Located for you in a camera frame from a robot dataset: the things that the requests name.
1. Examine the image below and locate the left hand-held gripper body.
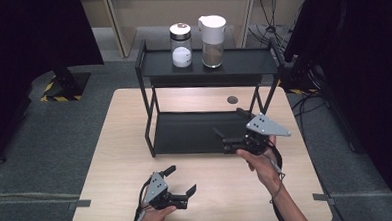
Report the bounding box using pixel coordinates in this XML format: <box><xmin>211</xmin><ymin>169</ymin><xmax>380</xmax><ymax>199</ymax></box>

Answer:
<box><xmin>143</xmin><ymin>170</ymin><xmax>189</xmax><ymax>211</ymax></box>

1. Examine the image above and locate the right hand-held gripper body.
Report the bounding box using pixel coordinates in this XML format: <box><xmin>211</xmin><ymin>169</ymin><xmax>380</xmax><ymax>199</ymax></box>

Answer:
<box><xmin>221</xmin><ymin>110</ymin><xmax>293</xmax><ymax>157</ymax></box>

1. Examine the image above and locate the black metal shelf rack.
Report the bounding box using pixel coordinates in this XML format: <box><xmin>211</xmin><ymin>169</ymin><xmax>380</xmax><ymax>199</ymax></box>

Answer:
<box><xmin>133</xmin><ymin>33</ymin><xmax>289</xmax><ymax>159</ymax></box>

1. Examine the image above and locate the glass jar with white lid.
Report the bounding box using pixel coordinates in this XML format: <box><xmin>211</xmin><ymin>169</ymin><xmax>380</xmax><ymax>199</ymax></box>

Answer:
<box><xmin>197</xmin><ymin>14</ymin><xmax>229</xmax><ymax>69</ymax></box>

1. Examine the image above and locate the person's right hand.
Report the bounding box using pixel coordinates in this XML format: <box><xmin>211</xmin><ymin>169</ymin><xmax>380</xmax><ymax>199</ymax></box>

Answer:
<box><xmin>234</xmin><ymin>135</ymin><xmax>284</xmax><ymax>193</ymax></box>

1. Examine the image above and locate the stand base with striped tape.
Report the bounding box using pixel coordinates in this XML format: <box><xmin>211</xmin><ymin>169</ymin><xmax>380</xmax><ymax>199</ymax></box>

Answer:
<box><xmin>277</xmin><ymin>63</ymin><xmax>321</xmax><ymax>96</ymax></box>
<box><xmin>38</xmin><ymin>66</ymin><xmax>92</xmax><ymax>103</ymax></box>

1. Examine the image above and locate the grey floor tape strip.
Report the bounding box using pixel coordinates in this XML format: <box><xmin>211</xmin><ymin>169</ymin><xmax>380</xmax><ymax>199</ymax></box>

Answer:
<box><xmin>312</xmin><ymin>192</ymin><xmax>336</xmax><ymax>206</ymax></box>

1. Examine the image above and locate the black curtain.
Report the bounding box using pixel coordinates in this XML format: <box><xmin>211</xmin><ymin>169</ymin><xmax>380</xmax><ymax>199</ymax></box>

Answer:
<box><xmin>280</xmin><ymin>0</ymin><xmax>392</xmax><ymax>215</ymax></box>
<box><xmin>0</xmin><ymin>0</ymin><xmax>109</xmax><ymax>168</ymax></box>

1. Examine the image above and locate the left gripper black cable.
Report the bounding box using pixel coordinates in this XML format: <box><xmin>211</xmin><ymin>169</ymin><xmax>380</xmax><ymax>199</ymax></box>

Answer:
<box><xmin>129</xmin><ymin>177</ymin><xmax>156</xmax><ymax>221</ymax></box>

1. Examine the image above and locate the right gripper grey cable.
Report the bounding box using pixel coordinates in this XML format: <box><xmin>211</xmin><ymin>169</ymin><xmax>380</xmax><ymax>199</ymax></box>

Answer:
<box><xmin>266</xmin><ymin>140</ymin><xmax>289</xmax><ymax>221</ymax></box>

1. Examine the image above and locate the black floor cable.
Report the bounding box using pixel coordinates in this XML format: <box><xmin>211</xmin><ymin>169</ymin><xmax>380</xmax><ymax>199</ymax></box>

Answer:
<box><xmin>290</xmin><ymin>91</ymin><xmax>329</xmax><ymax>118</ymax></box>

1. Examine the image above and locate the beige partition post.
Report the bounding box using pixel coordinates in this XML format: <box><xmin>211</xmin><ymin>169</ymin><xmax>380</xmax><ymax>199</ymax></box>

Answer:
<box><xmin>238</xmin><ymin>0</ymin><xmax>259</xmax><ymax>49</ymax></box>
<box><xmin>101</xmin><ymin>0</ymin><xmax>134</xmax><ymax>59</ymax></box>

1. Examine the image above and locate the black power cable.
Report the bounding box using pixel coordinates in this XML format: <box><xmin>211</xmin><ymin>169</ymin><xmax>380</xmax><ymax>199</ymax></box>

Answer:
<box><xmin>268</xmin><ymin>0</ymin><xmax>284</xmax><ymax>45</ymax></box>
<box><xmin>258</xmin><ymin>0</ymin><xmax>275</xmax><ymax>34</ymax></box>

